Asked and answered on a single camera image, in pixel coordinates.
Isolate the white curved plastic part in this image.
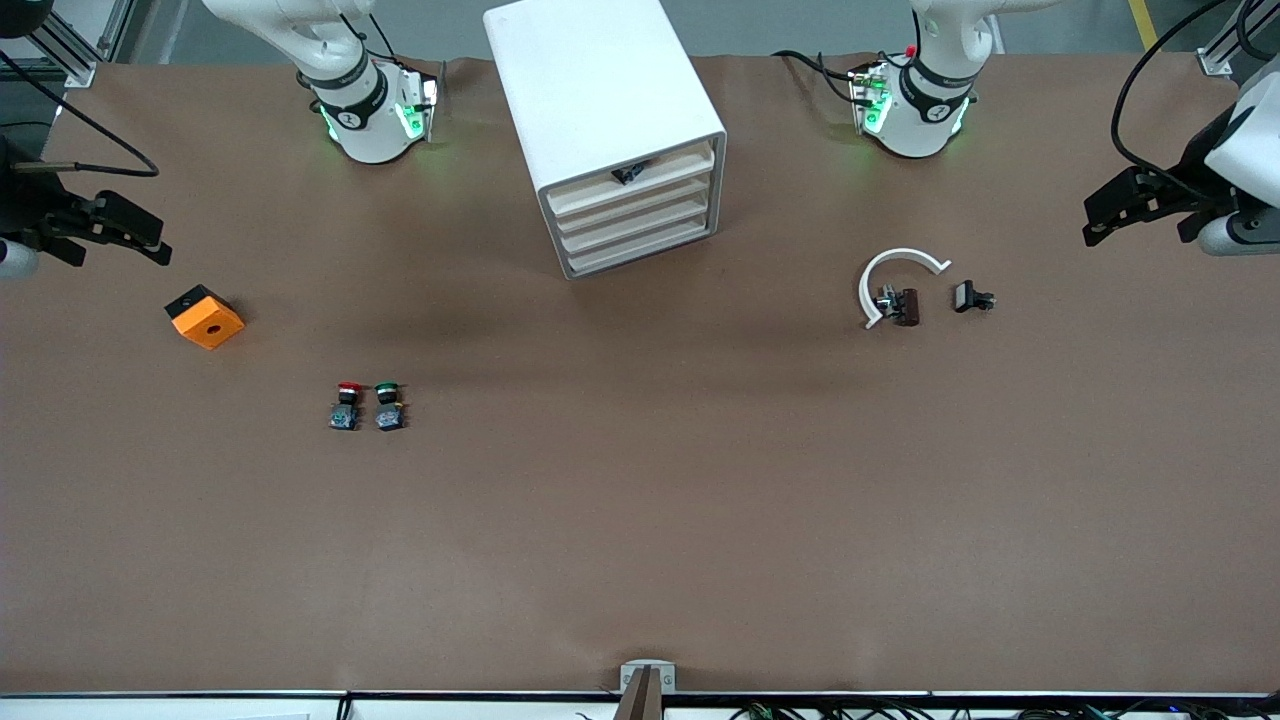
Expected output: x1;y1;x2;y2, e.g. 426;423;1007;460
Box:
858;247;952;331

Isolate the brown electrical component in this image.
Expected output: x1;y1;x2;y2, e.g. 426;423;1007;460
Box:
875;285;922;328

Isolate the brown table mat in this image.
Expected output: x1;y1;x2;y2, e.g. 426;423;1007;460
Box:
0;53;1280;697

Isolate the orange button enclosure box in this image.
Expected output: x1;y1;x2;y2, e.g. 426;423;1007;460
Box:
165;285;246;351

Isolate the aluminium frame profile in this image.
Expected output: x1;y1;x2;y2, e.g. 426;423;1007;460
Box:
20;0;136;89
1198;0;1263;78

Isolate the green push button switch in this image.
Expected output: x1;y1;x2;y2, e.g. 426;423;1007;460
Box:
374;380;409;433

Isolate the black arm base cable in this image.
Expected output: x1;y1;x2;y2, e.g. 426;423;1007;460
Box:
772;48;873;107

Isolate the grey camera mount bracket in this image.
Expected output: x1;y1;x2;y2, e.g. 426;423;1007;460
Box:
612;660;678;720

